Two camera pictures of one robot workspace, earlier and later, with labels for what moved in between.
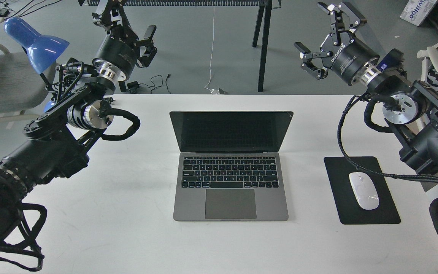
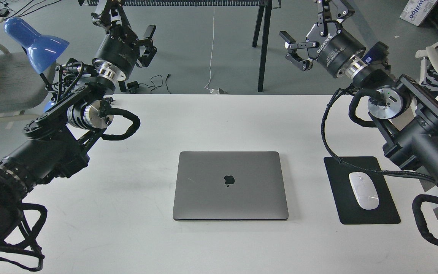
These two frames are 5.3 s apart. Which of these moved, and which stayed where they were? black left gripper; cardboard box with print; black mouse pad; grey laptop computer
Moved: grey laptop computer
Stayed: cardboard box with print; black left gripper; black mouse pad
